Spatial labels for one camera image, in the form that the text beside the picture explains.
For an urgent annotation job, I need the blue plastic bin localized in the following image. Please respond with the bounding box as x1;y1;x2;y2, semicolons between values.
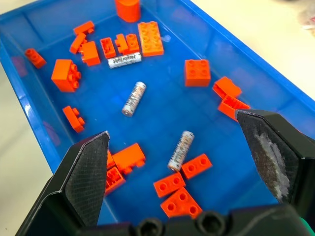
0;0;315;226

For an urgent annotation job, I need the orange two-stud flat brick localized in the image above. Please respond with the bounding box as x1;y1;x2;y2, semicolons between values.
181;153;213;180
153;172;187;199

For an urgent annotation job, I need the white patterned AA battery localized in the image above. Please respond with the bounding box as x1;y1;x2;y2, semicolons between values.
167;130;195;172
121;81;147;118

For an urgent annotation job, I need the orange cylinder block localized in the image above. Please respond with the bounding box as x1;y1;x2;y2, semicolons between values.
115;0;141;23

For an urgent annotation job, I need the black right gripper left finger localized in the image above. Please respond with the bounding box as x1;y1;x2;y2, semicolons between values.
14;130;110;236

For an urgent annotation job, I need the small orange building brick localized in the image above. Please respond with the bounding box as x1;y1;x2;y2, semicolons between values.
107;143;146;175
24;48;47;69
104;167;126;196
69;32;87;55
62;106;86;134
212;76;243;99
124;33;140;55
80;41;101;67
73;20;95;36
99;37;117;59
217;95;251;122
115;33;128;54

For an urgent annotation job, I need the orange four-stud square brick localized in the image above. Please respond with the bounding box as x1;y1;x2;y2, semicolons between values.
160;187;203;219
184;59;212;88

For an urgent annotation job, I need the large orange eight-stud brick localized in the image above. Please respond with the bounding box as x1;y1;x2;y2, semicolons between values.
137;21;165;58

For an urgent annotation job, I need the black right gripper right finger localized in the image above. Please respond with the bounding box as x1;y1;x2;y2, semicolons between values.
235;109;315;222

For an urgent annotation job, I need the orange four-stud tall brick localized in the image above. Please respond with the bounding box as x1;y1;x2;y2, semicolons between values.
51;59;82;93

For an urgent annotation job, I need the white battery with black lettering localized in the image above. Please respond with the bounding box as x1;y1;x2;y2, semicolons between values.
107;52;143;70

